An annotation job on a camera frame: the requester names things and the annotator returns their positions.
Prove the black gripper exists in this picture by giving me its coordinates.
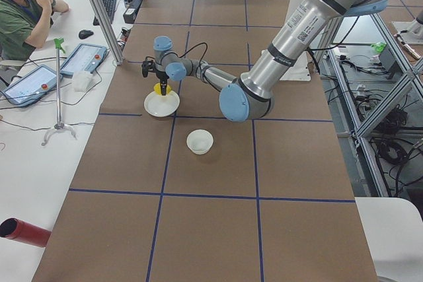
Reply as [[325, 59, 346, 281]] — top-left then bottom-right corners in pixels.
[[157, 71, 168, 96]]

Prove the near blue teach pendant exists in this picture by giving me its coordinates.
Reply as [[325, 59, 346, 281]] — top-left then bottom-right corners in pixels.
[[1, 65, 58, 107]]

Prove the red cylinder tube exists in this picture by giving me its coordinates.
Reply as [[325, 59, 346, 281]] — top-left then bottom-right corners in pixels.
[[1, 218, 51, 248]]

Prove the black computer mouse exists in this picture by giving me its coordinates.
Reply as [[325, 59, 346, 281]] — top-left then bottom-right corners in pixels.
[[78, 30, 94, 40]]

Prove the black keyboard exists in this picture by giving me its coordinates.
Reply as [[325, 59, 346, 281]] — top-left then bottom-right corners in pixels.
[[102, 0, 117, 24]]

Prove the person in green shirt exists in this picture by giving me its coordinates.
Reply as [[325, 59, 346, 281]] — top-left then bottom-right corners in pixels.
[[1, 0, 69, 61]]

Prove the white cloth pad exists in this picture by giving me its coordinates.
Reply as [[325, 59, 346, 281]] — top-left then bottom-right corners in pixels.
[[72, 71, 93, 92]]

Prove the blue teach pendant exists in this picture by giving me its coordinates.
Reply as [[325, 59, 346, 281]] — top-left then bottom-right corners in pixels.
[[1, 65, 58, 107], [60, 43, 108, 77]]

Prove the far blue teach pendant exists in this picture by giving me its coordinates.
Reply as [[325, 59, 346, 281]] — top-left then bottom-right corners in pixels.
[[60, 43, 108, 77]]

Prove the silver stand with green clip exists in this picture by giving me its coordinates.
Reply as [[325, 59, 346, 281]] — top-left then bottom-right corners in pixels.
[[41, 38, 77, 147]]

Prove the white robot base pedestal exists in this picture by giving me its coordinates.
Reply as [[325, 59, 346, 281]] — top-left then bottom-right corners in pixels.
[[261, 0, 315, 82]]

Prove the white bowl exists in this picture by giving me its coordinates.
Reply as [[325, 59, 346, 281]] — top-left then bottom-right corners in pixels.
[[186, 129, 213, 155]]

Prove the white plate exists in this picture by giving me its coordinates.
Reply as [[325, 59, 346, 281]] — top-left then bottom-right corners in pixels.
[[144, 91, 180, 118]]

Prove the brown paper table cover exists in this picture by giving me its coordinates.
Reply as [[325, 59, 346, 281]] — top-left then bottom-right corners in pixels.
[[34, 0, 377, 281]]

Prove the yellow lemon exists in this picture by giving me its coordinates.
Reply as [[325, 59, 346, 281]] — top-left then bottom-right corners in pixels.
[[153, 83, 172, 96]]

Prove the black box on table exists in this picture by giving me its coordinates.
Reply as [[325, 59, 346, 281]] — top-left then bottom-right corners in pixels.
[[123, 0, 142, 24]]

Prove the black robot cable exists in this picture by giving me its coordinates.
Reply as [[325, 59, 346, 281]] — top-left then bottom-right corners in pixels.
[[177, 42, 212, 80]]

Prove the aluminium frame post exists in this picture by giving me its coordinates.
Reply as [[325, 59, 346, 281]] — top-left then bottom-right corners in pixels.
[[89, 0, 124, 65]]

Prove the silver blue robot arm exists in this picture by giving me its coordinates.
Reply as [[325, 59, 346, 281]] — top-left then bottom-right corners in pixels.
[[153, 0, 388, 122]]

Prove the aluminium side rack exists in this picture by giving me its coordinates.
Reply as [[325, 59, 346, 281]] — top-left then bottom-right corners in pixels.
[[311, 6, 422, 197]]

